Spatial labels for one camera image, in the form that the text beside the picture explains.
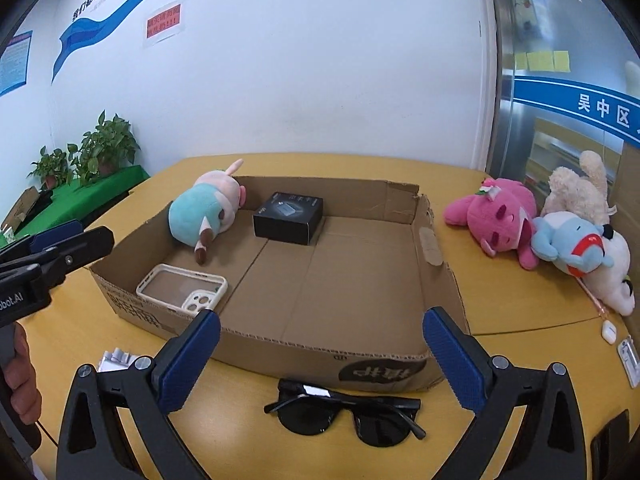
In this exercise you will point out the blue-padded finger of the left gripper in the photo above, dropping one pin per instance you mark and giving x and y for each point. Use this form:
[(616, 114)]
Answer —
[(32, 244)]

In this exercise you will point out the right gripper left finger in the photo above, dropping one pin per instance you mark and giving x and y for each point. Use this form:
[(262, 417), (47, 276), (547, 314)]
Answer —
[(93, 443)]

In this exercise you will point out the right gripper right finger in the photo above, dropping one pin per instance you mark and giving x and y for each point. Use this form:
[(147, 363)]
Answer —
[(550, 443)]

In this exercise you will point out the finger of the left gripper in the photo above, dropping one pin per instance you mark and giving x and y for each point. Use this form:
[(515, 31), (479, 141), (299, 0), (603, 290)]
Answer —
[(76, 252)]

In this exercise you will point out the clear phone case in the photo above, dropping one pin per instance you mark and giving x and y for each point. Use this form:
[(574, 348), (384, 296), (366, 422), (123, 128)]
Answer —
[(181, 290)]

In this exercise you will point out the black sunglasses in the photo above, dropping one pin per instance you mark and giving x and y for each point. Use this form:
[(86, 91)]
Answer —
[(379, 421)]

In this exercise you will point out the person's left hand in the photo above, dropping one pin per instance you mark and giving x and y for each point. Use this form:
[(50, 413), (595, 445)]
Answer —
[(20, 376)]

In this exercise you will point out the small cardboard box on green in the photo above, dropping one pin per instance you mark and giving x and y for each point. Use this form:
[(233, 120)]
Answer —
[(28, 205)]

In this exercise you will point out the green cloth covered table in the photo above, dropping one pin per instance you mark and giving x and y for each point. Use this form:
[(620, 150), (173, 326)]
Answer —
[(83, 203)]

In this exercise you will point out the black phone on table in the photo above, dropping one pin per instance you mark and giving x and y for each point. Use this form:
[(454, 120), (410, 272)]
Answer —
[(608, 447)]

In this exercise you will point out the small potted plant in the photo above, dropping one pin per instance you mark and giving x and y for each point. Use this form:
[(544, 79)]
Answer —
[(52, 169)]

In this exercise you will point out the large potted plant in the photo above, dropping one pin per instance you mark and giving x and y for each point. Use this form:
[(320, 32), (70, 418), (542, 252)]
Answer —
[(105, 149)]

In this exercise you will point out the white earbuds case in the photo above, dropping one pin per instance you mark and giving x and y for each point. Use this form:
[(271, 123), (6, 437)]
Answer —
[(609, 332)]

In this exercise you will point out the blue pink pig plush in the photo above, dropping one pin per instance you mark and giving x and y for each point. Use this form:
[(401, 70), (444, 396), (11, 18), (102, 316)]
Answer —
[(206, 209)]

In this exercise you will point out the white plush toy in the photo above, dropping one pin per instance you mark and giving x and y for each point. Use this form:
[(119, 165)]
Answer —
[(611, 285)]

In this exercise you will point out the light blue plush toy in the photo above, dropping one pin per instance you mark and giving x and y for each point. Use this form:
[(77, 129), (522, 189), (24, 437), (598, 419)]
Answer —
[(574, 245)]

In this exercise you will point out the pink bear plush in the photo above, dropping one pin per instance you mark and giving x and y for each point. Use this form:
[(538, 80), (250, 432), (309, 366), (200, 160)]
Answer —
[(500, 217)]

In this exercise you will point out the small black product box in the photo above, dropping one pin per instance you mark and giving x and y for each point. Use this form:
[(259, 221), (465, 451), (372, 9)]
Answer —
[(288, 218)]

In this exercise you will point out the beige fluffy plush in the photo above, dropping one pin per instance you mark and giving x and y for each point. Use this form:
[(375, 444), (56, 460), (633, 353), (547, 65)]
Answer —
[(586, 196)]

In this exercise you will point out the brown cardboard box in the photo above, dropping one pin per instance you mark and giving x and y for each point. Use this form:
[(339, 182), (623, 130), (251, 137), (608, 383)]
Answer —
[(345, 310)]

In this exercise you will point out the blue door banner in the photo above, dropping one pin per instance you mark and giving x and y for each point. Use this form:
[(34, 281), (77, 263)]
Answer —
[(609, 110)]

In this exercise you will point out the yellow sticky notes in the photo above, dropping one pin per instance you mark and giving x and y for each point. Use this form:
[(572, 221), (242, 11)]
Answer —
[(543, 61)]

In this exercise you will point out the blue framed wall poster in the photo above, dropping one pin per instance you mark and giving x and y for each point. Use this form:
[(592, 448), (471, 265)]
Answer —
[(14, 63)]

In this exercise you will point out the blue ribbon wall decal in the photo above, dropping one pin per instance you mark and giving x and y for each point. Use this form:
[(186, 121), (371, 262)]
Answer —
[(85, 32)]

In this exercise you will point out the red wall notice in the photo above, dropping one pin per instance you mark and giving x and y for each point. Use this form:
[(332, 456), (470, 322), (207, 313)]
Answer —
[(163, 23)]

